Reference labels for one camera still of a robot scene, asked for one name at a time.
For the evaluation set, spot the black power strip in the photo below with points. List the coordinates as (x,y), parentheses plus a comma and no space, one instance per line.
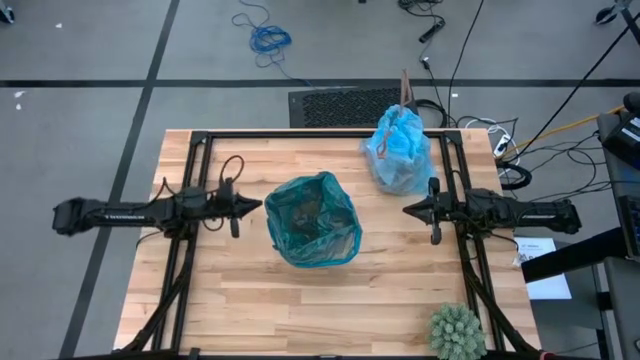
(432,31)

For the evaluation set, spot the white power strip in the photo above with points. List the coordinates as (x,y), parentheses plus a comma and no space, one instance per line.
(502,145)

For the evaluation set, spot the teal green trash bag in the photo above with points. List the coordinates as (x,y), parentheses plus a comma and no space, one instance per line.
(312,220)

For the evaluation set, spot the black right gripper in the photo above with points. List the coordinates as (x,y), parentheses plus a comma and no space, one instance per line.
(452,207)

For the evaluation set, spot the green spiky artificial plant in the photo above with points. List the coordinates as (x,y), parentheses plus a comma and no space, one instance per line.
(457,332)

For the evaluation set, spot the black desk device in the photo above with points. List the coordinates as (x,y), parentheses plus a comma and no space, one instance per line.
(622,142)

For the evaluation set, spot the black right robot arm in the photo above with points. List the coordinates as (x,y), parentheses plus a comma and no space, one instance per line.
(525,212)

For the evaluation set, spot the white paper sheet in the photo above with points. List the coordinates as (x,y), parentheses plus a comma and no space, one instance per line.
(537,247)

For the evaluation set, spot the light blue trash bag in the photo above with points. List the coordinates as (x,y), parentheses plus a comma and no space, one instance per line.
(400,155)

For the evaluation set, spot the black padded bar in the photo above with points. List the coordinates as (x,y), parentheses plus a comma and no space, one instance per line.
(575,255)

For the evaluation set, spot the black tripod foot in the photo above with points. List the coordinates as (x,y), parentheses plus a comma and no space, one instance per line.
(607,15)

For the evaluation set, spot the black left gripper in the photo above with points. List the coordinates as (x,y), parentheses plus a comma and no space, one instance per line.
(222,207)

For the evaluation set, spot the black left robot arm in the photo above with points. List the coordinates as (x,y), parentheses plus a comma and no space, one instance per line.
(125,215)

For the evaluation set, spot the grey side desk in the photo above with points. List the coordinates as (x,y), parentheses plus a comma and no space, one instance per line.
(625,300)

